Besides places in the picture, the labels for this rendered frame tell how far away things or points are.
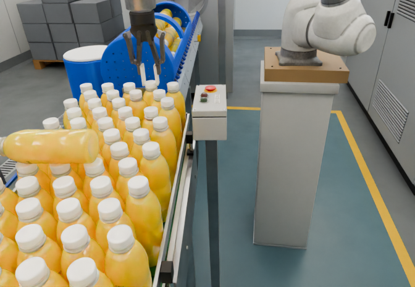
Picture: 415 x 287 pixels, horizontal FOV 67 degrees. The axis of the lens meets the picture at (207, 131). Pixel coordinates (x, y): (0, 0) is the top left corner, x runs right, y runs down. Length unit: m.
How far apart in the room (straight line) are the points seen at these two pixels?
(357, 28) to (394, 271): 1.32
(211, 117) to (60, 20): 4.26
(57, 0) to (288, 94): 4.03
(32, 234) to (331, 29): 1.07
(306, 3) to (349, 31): 0.24
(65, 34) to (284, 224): 4.09
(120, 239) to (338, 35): 0.99
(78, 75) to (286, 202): 1.26
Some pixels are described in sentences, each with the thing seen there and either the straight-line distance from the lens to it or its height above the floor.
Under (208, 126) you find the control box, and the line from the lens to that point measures 0.92.
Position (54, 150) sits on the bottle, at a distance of 0.70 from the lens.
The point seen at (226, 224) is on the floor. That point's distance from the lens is 2.07.
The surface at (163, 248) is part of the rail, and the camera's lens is 0.68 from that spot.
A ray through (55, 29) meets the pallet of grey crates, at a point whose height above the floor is 0.58.
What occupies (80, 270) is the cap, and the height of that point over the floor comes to 1.11.
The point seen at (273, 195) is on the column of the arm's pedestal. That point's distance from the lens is 1.70.
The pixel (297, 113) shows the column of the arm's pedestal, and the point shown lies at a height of 0.86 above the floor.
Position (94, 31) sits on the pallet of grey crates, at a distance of 4.83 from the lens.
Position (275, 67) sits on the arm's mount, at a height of 1.06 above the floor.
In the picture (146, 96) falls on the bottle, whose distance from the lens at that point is 1.08.
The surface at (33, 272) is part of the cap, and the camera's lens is 0.54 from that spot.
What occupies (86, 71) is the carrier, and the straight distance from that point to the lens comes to 1.75.
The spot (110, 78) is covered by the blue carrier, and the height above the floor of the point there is 1.07.
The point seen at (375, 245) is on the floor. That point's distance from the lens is 2.14.
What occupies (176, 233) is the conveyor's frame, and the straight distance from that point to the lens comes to 0.81.
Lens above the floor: 1.50
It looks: 30 degrees down
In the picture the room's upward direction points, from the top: 2 degrees counter-clockwise
